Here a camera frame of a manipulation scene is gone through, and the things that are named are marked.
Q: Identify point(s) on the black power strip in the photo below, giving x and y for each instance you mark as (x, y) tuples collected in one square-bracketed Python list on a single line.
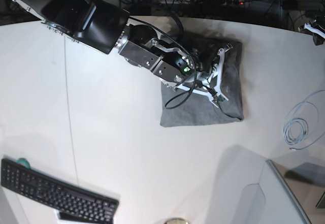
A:
[(227, 3)]

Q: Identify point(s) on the grey t-shirt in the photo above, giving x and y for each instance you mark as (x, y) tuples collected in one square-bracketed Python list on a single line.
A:
[(198, 109)]

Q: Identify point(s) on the green tape roll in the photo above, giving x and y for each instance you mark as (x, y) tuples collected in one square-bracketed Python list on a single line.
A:
[(23, 162)]

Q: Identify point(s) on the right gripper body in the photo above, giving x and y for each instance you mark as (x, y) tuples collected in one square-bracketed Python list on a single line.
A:
[(188, 67)]

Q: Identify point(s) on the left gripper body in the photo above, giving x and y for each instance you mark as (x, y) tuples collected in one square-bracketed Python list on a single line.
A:
[(316, 38)]

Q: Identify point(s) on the round metal tin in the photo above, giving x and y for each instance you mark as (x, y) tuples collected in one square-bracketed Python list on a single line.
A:
[(176, 220)]

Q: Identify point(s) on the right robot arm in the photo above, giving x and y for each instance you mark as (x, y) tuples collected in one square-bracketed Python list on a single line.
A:
[(104, 27)]

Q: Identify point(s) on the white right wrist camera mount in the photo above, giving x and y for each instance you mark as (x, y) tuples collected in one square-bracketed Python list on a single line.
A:
[(209, 73)]

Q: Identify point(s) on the black keyboard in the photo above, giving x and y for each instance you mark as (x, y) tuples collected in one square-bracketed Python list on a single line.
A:
[(59, 195)]

